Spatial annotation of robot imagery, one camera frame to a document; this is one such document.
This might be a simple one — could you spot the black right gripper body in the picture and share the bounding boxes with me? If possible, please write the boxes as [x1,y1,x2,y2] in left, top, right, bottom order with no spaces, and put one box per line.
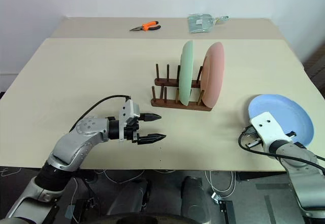
[242,125,264,148]

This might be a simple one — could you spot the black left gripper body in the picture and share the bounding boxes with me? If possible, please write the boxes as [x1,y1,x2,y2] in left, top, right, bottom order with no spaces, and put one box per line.
[125,115,143,143]

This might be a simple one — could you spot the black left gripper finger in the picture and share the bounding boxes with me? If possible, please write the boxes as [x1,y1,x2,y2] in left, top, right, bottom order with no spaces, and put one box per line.
[137,133,167,146]
[140,113,163,122]

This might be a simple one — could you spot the blue plate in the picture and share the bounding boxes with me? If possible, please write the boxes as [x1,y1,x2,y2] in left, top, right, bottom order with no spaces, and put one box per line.
[247,93,315,148]

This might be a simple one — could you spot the wooden dish rack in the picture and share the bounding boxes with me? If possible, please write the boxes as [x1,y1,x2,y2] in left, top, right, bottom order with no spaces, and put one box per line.
[151,63,212,112]

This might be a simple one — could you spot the green plate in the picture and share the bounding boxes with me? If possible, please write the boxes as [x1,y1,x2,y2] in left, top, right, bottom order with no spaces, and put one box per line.
[178,40,195,106]

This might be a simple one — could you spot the dark rounded shape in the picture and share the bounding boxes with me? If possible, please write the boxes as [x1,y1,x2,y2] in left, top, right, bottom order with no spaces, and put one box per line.
[106,177,151,216]
[180,176,211,219]

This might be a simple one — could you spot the pink plate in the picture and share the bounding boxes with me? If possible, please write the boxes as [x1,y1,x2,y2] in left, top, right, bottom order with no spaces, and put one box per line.
[200,42,225,109]

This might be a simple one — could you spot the black floor box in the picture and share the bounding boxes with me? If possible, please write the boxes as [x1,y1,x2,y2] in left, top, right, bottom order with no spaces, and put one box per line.
[218,200,235,224]
[66,198,96,221]

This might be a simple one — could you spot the clear bag of metal parts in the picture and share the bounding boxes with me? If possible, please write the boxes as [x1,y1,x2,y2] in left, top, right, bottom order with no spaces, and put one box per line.
[187,13,214,34]

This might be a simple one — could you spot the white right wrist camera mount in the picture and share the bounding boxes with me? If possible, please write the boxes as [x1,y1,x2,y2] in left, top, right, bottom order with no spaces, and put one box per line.
[249,112,293,146]

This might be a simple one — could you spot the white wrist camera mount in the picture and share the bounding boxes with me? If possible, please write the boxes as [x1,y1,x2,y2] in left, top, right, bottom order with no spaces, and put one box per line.
[118,99,141,142]
[249,112,293,146]

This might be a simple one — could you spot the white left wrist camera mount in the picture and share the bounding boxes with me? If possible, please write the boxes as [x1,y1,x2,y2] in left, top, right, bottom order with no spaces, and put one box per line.
[118,99,141,142]

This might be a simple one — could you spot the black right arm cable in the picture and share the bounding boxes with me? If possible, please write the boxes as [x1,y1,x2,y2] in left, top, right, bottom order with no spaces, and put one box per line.
[238,129,325,176]

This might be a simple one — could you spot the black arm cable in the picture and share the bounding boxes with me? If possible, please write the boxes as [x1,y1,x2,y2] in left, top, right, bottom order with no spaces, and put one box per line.
[238,129,325,176]
[69,94,132,133]

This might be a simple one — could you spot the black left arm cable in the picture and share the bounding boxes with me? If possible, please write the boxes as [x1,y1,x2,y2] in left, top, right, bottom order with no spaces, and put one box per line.
[69,94,132,133]

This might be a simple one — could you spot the white floor cable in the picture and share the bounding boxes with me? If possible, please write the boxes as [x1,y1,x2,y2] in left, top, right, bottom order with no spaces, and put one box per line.
[204,170,236,199]
[100,169,146,184]

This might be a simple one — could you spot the orange handled pliers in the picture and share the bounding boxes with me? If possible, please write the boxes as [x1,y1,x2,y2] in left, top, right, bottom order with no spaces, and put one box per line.
[129,20,161,33]

